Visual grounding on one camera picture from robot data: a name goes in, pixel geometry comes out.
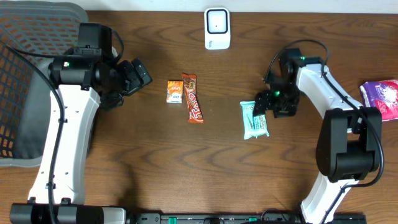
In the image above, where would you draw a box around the teal snack pack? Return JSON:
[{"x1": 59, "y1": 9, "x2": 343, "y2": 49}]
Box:
[{"x1": 240, "y1": 101, "x2": 270, "y2": 140}]

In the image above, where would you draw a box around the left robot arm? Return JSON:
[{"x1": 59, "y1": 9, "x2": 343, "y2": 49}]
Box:
[{"x1": 10, "y1": 47, "x2": 152, "y2": 223}]

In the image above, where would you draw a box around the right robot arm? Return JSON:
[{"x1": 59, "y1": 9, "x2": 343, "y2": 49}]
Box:
[{"x1": 253, "y1": 48, "x2": 384, "y2": 223}]

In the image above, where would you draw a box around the white barcode scanner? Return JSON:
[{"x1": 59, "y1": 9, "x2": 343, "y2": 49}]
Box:
[{"x1": 204, "y1": 7, "x2": 231, "y2": 50}]

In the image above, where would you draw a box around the grey plastic mesh basket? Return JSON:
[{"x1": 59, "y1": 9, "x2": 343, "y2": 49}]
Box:
[{"x1": 1, "y1": 1, "x2": 88, "y2": 167}]

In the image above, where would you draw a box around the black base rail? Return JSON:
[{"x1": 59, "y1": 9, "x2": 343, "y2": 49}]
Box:
[{"x1": 127, "y1": 212, "x2": 368, "y2": 224}]

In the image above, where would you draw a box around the small orange tissue pack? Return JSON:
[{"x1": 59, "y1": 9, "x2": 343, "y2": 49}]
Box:
[{"x1": 166, "y1": 80, "x2": 183, "y2": 103}]

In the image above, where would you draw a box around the orange Top chocolate bar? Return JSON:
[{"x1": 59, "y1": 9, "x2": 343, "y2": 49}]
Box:
[{"x1": 182, "y1": 73, "x2": 204, "y2": 124}]

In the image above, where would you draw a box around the pink purple pad pack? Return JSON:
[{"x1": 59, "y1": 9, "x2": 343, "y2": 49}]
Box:
[{"x1": 359, "y1": 80, "x2": 397, "y2": 121}]

